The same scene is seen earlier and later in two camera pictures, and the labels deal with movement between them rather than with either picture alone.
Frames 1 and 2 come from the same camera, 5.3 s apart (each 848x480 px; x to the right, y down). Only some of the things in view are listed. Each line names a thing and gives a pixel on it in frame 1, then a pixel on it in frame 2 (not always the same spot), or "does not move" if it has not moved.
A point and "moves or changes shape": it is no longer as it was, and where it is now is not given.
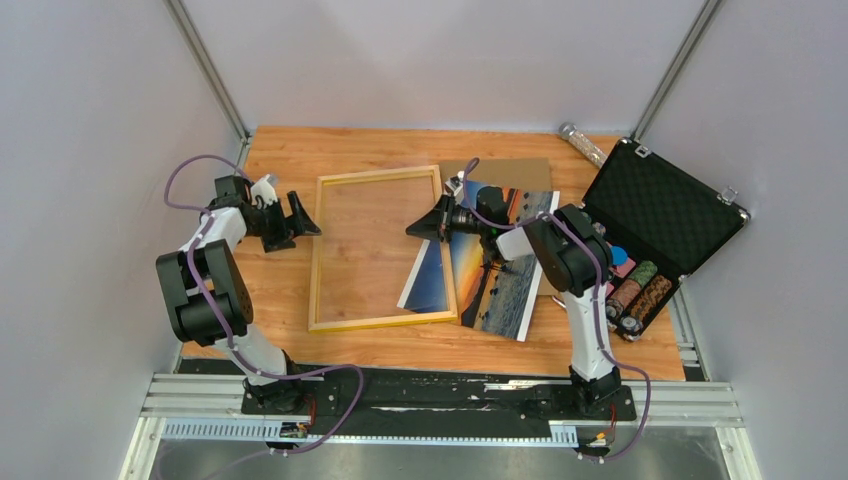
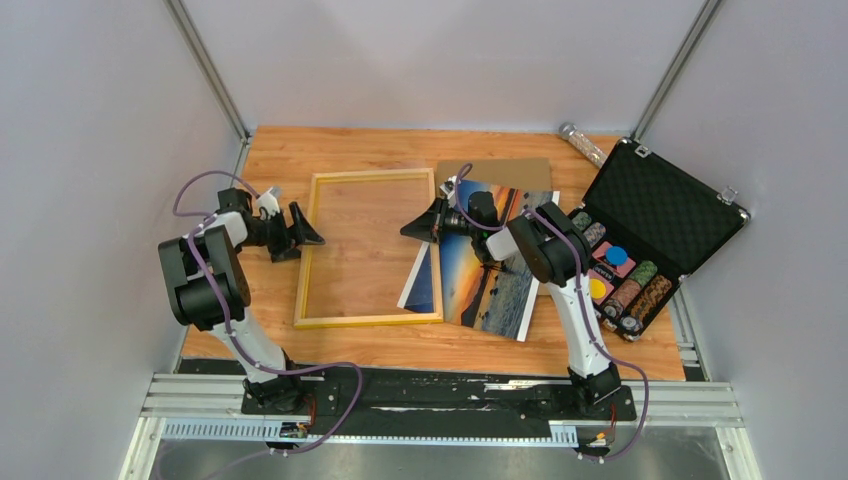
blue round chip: x=619 y=256 does not move
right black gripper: x=437 y=223 does not move
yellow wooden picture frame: x=380 y=322 moves or changes shape
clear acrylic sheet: x=369 y=269 does not move
